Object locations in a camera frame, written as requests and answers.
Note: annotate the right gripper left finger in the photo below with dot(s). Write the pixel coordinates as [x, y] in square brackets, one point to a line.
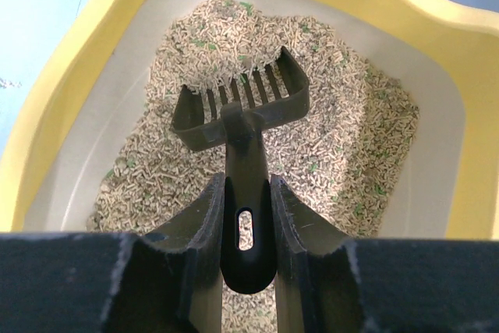
[169, 280]

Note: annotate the black litter scoop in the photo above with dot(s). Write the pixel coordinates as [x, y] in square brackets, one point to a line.
[236, 116]

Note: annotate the yellow litter box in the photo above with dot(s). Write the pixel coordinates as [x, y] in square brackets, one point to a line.
[91, 94]

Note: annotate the beige cat litter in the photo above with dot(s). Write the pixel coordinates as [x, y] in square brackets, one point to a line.
[343, 159]

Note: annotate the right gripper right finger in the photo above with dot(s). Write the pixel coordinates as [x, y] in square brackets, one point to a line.
[315, 288]

